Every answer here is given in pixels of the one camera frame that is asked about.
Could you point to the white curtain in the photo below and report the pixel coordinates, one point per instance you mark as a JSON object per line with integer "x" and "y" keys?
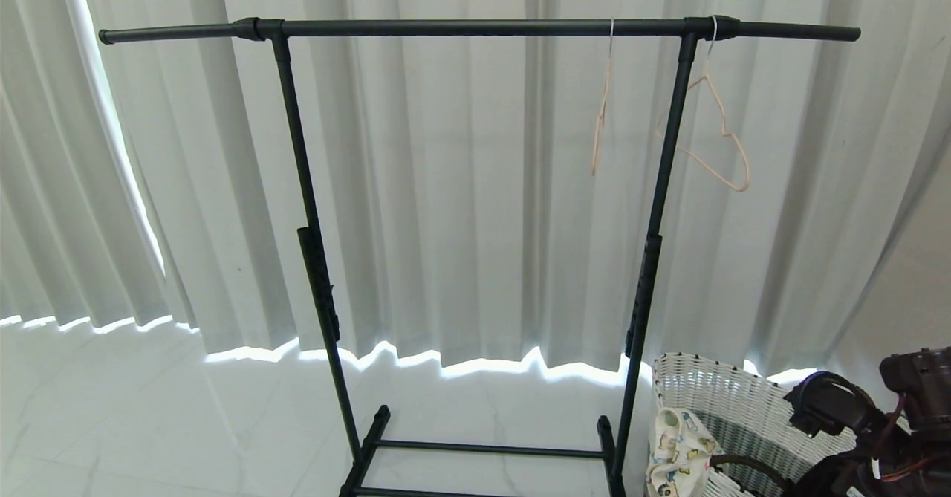
{"x": 461, "y": 185}

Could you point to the white laundry basket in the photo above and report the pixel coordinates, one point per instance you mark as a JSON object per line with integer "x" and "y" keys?
{"x": 743, "y": 408}

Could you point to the black clothes rack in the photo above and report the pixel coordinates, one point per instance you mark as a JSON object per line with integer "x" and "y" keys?
{"x": 475, "y": 27}

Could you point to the cream printed garment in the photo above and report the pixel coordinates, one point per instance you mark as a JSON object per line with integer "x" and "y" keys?
{"x": 676, "y": 452}

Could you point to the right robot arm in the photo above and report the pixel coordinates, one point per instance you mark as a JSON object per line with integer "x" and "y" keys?
{"x": 891, "y": 467}

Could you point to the pink clothes hanger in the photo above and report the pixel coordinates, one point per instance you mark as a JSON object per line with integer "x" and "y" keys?
{"x": 722, "y": 127}
{"x": 594, "y": 155}

